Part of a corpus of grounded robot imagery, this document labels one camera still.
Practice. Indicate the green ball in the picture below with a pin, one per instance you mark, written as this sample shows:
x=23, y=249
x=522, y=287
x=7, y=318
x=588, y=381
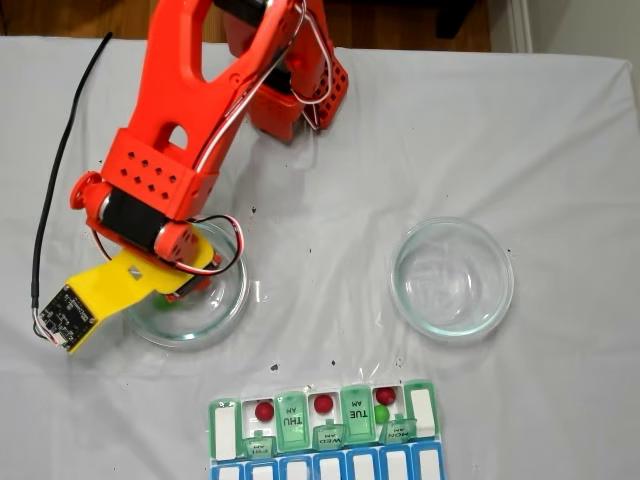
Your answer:
x=162, y=301
x=381, y=414

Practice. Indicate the red ball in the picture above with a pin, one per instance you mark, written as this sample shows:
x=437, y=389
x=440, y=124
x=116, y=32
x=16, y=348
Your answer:
x=265, y=411
x=324, y=404
x=385, y=396

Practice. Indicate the weekly pill organizer box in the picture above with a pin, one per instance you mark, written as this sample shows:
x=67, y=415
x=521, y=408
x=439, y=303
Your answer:
x=360, y=415

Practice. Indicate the glass bowl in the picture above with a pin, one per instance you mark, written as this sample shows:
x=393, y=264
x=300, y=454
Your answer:
x=220, y=320
x=492, y=305

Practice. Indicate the white tablecloth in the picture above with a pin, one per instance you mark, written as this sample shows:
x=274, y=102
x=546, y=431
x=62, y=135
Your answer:
x=550, y=150

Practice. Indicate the black circuit board camera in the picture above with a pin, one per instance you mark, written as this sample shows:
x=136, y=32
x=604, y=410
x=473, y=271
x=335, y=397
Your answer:
x=65, y=320

